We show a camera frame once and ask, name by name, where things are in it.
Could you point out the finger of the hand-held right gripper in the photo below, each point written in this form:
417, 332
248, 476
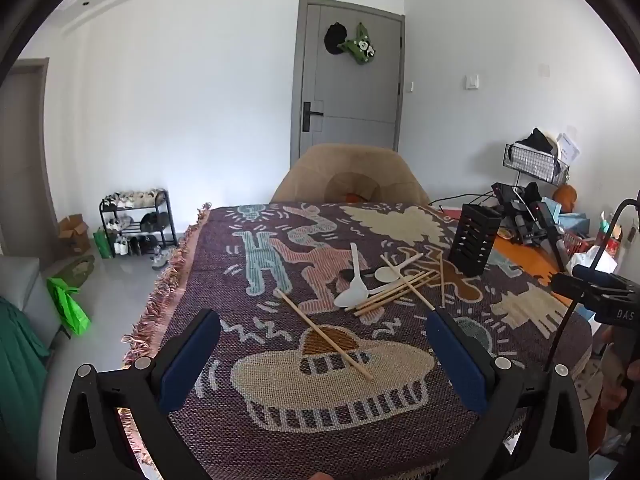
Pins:
565, 282
585, 273

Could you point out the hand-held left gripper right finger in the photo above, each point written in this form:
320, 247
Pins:
460, 365

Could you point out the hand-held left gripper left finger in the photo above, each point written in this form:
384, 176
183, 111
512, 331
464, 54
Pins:
190, 360

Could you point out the black utensil holder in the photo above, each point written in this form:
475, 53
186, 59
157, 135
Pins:
472, 242

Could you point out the white rice paddle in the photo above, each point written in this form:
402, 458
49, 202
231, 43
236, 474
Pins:
350, 291

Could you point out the black spoon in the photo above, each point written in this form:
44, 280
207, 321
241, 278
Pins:
352, 275

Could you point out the white plastic bag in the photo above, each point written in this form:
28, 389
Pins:
597, 260

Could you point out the red plastic basket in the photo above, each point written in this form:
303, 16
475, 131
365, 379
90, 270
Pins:
577, 249

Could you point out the orange and red mat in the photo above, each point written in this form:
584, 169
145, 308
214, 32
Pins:
525, 260

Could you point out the cartoon figure doll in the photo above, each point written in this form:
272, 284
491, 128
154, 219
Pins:
612, 225

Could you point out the teal face mask box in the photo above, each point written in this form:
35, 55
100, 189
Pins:
567, 220

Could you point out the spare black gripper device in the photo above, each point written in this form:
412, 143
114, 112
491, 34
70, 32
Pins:
542, 220
507, 195

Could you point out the orange plush toy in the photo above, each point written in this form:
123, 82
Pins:
564, 197

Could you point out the grey sneaker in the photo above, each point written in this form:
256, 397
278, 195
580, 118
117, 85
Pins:
161, 259

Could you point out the white paper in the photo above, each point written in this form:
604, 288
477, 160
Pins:
569, 147

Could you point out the purple printed blanket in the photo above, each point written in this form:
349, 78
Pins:
300, 435

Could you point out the bright green plastic bag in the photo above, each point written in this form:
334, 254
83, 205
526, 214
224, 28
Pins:
67, 305

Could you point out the black shoe rack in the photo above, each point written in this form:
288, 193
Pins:
170, 220

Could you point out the black cloth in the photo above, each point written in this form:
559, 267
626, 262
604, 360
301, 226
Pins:
536, 140

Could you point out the dark green bag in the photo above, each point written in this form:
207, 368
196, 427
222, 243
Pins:
103, 244

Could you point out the green rug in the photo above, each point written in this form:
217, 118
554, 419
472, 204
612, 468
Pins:
75, 270

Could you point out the cardboard box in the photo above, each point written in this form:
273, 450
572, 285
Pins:
75, 235

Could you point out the group of shoes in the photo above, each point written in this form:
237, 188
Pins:
135, 199

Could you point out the green cloth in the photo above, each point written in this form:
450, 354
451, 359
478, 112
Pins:
20, 375

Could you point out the grey sofa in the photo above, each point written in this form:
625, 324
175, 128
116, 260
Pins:
20, 275

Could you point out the beige upholstered chair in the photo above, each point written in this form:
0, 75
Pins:
310, 175

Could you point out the plain grey-brown door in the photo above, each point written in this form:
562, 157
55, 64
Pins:
25, 160

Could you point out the grey panelled door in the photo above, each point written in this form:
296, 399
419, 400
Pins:
350, 90

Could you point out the green plush bag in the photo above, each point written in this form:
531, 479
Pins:
357, 47

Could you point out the black hat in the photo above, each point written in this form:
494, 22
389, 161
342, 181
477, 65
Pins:
335, 37

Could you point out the white light switch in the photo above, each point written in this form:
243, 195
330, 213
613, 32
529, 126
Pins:
472, 81

